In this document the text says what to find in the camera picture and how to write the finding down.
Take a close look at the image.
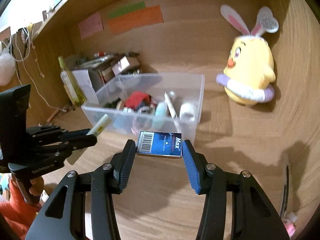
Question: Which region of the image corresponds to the pink sticky note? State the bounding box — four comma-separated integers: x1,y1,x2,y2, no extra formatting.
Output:
78,12,104,40

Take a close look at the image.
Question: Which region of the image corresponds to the wooden stick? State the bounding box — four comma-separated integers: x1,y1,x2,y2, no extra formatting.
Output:
47,109,60,123

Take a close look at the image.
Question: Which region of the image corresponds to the small pink-white cardboard box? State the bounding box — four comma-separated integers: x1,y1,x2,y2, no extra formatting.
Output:
112,56,140,75

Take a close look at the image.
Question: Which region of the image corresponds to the light blue tape roll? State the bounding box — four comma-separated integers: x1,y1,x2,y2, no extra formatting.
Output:
113,115,131,133

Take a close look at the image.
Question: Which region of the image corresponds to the clear plastic storage bin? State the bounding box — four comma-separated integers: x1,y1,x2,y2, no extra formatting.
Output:
82,73,204,141

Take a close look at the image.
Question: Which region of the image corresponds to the bowl of glass beads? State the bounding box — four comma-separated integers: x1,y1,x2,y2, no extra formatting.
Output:
124,68,142,75

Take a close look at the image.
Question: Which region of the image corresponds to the green sticky note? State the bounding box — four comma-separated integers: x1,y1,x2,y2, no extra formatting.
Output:
108,1,146,20

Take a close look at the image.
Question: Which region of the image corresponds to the blue Max staples box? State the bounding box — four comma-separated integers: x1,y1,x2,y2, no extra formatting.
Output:
136,131,182,158

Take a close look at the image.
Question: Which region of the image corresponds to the red foil packet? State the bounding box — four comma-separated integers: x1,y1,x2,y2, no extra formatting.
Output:
124,91,152,111

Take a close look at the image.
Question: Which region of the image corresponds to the white roll in bin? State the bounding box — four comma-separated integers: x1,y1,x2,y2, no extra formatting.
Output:
179,102,197,122

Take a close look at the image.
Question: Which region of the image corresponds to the white open cardboard box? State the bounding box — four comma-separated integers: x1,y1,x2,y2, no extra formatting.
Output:
72,69,104,105

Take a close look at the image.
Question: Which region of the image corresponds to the red white marker pen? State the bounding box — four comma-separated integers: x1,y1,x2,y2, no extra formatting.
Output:
94,52,107,58

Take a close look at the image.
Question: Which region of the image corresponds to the pale green tube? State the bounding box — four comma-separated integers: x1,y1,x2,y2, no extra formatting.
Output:
86,114,111,137

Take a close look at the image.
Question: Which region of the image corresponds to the green spray bottle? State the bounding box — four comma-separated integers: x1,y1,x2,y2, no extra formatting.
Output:
58,56,86,107

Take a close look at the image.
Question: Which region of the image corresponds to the orange sticky note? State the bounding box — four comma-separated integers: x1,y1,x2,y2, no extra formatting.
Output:
107,5,164,35

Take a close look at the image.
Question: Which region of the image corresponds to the person's left hand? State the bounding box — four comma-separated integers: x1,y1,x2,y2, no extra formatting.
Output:
12,175,44,205

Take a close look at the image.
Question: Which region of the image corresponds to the yellow chick bunny plush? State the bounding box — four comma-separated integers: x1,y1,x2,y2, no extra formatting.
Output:
216,4,279,106

